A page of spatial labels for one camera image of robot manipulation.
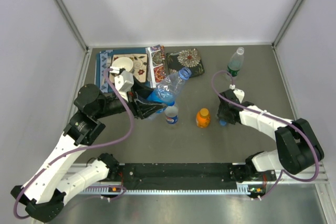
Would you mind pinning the orange juice bottle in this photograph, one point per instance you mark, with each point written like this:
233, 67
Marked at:
203, 118

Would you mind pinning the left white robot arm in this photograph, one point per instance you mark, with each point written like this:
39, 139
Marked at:
48, 191

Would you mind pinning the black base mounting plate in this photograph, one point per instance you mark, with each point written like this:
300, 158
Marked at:
181, 176

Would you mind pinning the aluminium slotted rail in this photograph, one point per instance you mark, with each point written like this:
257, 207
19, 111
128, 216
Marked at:
257, 184

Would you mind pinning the blue label water bottle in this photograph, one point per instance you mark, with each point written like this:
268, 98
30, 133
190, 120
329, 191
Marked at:
168, 90

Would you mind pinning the silver fork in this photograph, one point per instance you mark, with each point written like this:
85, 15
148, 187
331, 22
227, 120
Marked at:
108, 64

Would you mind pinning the blue patterned placemat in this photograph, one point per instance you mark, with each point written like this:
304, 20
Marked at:
156, 66

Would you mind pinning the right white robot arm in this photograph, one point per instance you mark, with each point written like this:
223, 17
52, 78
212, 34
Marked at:
298, 151

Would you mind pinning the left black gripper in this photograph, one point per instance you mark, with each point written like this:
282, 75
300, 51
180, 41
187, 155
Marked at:
139, 108

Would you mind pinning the left aluminium corner post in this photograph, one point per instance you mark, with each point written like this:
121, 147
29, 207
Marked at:
71, 24

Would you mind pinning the red-blue label water bottle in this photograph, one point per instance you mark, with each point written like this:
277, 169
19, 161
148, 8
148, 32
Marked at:
171, 116

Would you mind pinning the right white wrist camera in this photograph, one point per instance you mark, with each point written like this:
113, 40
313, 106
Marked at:
238, 93

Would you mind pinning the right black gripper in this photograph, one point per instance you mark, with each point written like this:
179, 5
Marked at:
220, 115

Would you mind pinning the cream ceramic bowl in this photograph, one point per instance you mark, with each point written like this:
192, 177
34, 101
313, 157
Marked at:
123, 63

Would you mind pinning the green label water bottle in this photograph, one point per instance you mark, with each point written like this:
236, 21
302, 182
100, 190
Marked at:
236, 62

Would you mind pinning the right aluminium corner post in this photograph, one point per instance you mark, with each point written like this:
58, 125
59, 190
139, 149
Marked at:
287, 23

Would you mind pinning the aluminium corner post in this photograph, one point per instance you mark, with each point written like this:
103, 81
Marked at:
287, 23
71, 24

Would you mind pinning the blue bottle cap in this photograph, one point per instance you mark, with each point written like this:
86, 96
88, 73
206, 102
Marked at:
222, 123

